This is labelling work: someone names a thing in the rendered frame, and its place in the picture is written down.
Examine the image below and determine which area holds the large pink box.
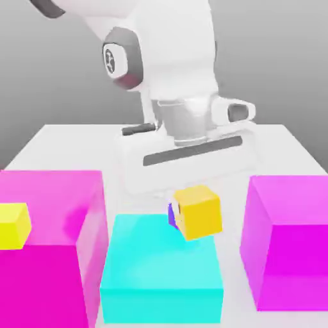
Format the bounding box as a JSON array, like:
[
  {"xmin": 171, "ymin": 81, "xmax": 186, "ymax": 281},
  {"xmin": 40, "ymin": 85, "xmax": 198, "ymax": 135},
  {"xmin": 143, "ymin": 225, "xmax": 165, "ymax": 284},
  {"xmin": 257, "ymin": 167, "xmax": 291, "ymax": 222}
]
[{"xmin": 0, "ymin": 170, "xmax": 110, "ymax": 328}]

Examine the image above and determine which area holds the large cyan box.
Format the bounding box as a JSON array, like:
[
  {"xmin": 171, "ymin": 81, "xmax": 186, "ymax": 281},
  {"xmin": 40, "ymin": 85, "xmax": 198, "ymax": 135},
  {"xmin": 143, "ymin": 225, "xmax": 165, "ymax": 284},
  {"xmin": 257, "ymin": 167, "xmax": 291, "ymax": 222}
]
[{"xmin": 99, "ymin": 213, "xmax": 224, "ymax": 325}]

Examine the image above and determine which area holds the small purple cube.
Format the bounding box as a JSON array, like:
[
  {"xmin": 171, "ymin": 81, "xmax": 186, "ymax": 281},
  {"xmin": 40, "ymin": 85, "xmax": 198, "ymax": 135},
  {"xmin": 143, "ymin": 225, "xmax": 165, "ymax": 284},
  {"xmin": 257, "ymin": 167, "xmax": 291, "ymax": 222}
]
[{"xmin": 167, "ymin": 202, "xmax": 181, "ymax": 231}]

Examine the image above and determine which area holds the small orange cube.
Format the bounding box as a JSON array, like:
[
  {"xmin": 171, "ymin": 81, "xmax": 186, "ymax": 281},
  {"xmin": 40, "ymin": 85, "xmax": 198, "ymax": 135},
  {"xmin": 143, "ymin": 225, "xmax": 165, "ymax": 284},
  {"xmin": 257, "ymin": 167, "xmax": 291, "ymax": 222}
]
[{"xmin": 173, "ymin": 184, "xmax": 223, "ymax": 242}]

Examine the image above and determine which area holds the small yellow cube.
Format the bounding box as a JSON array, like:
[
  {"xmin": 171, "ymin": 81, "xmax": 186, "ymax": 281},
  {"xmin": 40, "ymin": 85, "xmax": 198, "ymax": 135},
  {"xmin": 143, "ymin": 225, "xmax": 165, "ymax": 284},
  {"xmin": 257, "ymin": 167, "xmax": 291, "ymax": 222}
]
[{"xmin": 0, "ymin": 202, "xmax": 32, "ymax": 250}]

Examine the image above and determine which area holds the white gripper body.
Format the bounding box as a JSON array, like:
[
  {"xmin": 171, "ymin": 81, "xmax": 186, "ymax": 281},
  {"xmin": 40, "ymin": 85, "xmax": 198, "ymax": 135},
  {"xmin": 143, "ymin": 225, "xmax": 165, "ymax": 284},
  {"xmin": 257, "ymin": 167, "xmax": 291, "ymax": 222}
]
[{"xmin": 118, "ymin": 122, "xmax": 260, "ymax": 198}]

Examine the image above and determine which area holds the large magenta box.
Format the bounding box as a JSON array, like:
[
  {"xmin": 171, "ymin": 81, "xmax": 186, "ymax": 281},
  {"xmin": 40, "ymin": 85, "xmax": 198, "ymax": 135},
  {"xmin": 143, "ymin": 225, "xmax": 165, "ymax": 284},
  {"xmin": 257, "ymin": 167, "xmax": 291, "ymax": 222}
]
[{"xmin": 239, "ymin": 175, "xmax": 328, "ymax": 313}]

